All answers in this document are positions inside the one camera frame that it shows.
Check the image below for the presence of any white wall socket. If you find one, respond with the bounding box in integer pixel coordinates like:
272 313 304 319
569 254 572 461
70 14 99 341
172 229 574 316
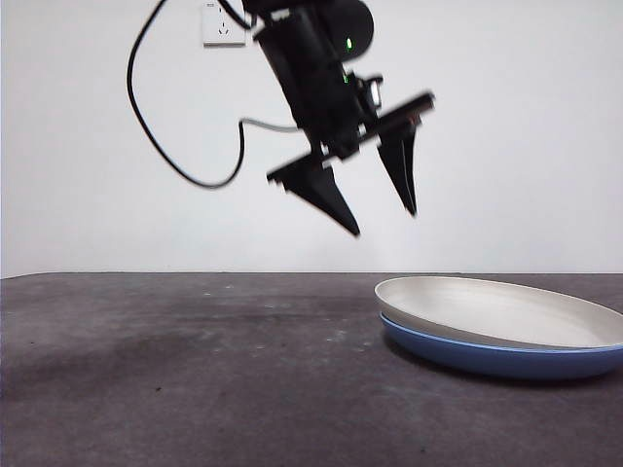
202 0 247 49

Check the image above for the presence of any blue plate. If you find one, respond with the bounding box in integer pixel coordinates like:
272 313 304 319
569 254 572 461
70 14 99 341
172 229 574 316
379 312 623 381

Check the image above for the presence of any black cable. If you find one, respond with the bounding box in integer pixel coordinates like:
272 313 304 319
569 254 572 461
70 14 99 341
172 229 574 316
127 0 299 190

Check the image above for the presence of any left gripper's grey camera box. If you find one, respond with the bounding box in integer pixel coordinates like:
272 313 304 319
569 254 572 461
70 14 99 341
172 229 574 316
357 72 385 113

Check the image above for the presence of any white plate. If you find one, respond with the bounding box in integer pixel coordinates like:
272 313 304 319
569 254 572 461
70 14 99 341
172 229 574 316
373 275 623 350

